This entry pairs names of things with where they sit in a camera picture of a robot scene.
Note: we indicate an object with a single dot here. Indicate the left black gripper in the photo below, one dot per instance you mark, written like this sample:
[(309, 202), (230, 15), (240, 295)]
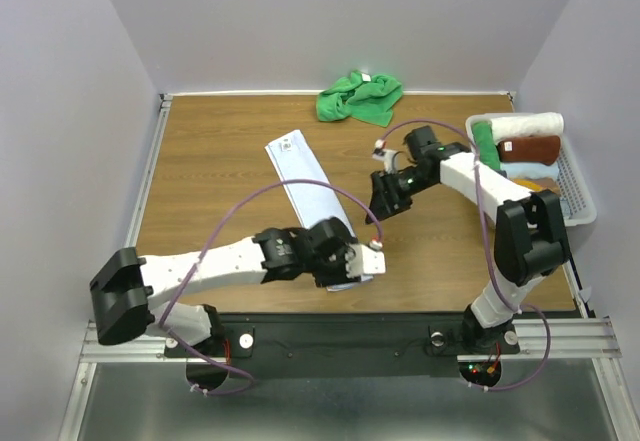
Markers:
[(338, 276)]

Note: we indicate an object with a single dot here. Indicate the rolled orange patterned towel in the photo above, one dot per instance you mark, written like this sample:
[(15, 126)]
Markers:
[(538, 185)]

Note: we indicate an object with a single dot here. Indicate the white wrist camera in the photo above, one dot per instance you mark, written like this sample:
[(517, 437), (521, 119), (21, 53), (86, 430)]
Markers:
[(365, 260), (386, 156)]

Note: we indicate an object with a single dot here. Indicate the rolled white towel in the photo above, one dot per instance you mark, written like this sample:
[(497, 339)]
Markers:
[(530, 125)]

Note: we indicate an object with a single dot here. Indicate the rolled dark blue towel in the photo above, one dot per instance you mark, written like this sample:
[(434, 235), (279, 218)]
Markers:
[(565, 208)]

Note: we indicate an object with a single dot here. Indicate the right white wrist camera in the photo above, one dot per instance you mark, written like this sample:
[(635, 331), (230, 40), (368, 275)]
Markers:
[(386, 156)]

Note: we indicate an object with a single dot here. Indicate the light blue towel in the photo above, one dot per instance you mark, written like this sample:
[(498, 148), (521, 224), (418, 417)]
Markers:
[(312, 196), (529, 170)]

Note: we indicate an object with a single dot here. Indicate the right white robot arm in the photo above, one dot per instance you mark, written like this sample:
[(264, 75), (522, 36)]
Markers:
[(524, 233)]

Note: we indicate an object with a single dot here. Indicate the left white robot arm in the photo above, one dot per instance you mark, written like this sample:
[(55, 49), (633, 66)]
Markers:
[(134, 295)]

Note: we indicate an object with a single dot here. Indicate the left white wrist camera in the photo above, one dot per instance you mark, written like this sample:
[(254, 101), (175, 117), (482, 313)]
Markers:
[(365, 260)]

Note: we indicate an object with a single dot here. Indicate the rolled light blue towel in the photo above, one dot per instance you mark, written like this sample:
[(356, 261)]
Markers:
[(529, 170)]

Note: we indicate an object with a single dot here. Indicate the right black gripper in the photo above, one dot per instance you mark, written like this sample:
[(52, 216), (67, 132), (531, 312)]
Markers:
[(391, 202)]

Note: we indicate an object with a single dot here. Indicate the white plastic basket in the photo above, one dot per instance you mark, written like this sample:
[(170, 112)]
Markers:
[(570, 180)]

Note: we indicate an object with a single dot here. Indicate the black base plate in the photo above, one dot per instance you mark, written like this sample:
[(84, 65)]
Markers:
[(289, 346)]

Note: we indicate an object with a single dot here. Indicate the rolled brown towel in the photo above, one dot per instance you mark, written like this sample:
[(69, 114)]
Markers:
[(543, 149)]

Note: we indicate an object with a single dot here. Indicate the rolled green towel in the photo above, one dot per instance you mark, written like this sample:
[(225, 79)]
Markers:
[(485, 144)]

